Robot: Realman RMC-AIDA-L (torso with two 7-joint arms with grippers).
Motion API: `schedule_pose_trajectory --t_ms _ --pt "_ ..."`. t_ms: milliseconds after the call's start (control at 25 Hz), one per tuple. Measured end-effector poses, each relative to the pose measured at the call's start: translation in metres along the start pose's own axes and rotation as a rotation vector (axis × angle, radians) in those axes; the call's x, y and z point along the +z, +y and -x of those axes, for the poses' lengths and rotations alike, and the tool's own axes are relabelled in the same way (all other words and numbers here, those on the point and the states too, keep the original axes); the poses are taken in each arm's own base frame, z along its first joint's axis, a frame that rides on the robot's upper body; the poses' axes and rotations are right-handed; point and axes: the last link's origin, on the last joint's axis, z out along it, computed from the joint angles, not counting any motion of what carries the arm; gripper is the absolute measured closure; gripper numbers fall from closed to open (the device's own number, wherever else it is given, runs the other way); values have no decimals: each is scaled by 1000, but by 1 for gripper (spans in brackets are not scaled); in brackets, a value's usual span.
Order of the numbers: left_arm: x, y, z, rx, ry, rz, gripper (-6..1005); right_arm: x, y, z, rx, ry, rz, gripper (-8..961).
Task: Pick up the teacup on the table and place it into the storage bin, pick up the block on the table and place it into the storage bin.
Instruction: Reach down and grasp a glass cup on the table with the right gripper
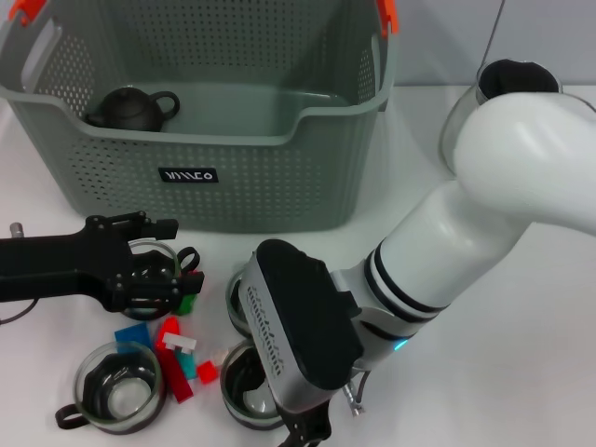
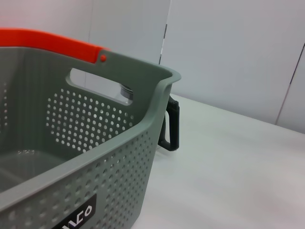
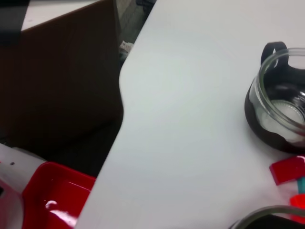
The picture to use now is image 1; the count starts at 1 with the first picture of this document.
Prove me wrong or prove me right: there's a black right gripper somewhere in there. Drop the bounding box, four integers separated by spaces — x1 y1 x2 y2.
277 395 334 447

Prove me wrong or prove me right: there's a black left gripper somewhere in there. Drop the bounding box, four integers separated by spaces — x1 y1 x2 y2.
0 210 206 313

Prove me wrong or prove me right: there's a glass teacup black sleeve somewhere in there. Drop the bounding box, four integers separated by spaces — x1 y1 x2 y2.
55 342 168 437
121 239 201 322
225 267 262 337
219 342 290 429

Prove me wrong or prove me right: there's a grey-green perforated storage bin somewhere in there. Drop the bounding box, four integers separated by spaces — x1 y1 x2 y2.
0 0 401 234

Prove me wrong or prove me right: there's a green toy brick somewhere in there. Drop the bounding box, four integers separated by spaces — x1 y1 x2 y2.
175 291 199 317

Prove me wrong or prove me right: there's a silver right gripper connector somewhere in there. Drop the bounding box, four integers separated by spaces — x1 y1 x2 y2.
342 362 373 416

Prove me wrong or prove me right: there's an orange-red toy brick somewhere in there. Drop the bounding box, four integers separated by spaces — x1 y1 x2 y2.
156 315 183 350

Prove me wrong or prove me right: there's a white toy brick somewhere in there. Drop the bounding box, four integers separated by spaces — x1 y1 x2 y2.
162 332 197 353

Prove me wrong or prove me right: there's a blue flat toy plate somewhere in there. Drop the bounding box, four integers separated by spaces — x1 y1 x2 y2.
114 321 155 355

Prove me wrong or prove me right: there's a silver vented right wrist box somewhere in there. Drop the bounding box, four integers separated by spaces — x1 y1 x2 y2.
241 238 365 413

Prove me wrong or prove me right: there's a teal toy brick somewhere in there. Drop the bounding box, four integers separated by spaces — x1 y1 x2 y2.
175 351 199 381

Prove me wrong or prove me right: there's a small red toy brick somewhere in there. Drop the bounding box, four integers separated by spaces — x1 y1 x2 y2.
196 360 220 386

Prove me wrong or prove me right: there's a dark red long brick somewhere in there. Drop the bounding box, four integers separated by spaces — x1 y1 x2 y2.
157 348 195 402

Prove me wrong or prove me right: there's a black clay teapot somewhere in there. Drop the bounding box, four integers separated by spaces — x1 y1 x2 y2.
83 87 182 133

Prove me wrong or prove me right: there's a dark left arm cable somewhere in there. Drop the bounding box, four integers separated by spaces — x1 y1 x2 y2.
0 297 41 326

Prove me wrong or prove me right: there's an orange bin handle clip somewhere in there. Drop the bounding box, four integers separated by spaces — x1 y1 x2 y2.
7 0 47 24
375 0 400 38

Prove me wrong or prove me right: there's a glass carafe black handle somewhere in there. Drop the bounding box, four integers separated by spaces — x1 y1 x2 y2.
439 59 562 178

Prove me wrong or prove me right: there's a thin grey wall cable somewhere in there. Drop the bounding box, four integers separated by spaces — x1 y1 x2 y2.
481 0 507 71

